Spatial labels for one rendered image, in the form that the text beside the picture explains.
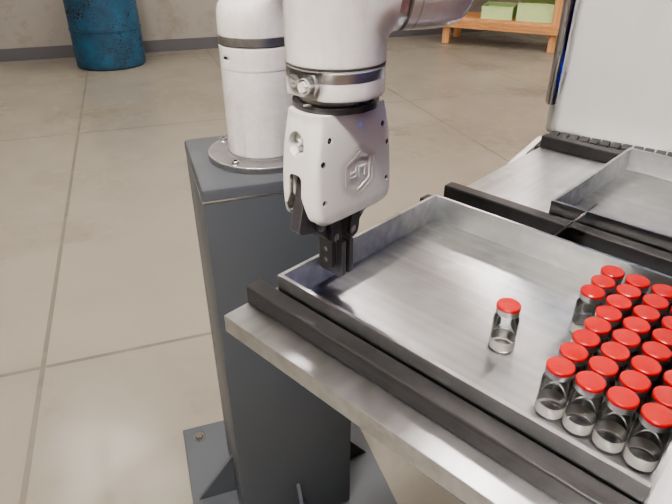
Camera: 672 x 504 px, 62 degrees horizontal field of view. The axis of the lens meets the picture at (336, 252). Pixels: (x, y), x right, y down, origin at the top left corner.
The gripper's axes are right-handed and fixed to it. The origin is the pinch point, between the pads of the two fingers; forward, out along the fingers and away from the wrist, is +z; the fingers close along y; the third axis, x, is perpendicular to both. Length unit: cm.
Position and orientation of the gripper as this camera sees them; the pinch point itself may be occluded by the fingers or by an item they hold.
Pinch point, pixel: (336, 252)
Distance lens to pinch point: 56.2
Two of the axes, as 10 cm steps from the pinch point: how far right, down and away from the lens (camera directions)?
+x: -7.2, -3.5, 6.0
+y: 6.9, -3.6, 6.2
